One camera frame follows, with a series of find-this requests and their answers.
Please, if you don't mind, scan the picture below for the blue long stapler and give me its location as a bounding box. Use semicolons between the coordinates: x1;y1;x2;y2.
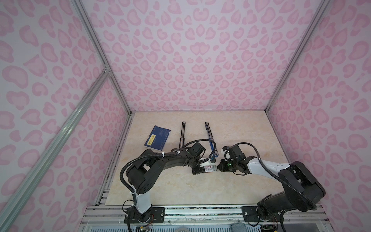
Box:
205;122;219;162

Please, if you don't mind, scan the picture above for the red white staple box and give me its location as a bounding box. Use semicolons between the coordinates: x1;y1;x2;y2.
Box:
200;158;212;167

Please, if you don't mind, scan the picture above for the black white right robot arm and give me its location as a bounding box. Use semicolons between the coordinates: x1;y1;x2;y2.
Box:
217;142;326;221

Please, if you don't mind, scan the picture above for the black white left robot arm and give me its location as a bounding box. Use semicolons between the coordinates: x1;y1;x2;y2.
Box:
119;142;212;223

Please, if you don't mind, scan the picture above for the dark blue booklet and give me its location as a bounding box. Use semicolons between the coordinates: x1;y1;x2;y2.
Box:
144;126;171;151

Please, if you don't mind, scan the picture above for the grey cloth pad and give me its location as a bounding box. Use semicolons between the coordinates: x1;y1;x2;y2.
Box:
230;223;247;232

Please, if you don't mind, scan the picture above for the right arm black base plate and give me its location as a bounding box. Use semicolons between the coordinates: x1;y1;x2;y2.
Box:
241;206;281;223

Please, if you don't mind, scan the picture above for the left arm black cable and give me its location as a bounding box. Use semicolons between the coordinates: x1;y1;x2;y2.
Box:
119;139;217;195

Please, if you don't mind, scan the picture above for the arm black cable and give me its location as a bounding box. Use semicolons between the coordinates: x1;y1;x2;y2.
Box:
223;142;318;211
119;139;217;195

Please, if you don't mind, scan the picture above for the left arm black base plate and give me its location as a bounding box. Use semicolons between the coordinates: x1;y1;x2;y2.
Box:
124;206;165;224

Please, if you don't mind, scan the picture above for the aluminium front rail frame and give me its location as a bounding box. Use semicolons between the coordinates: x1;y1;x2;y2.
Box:
78;204;334;232

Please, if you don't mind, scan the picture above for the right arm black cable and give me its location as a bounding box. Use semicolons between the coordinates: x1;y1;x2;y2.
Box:
223;142;318;211

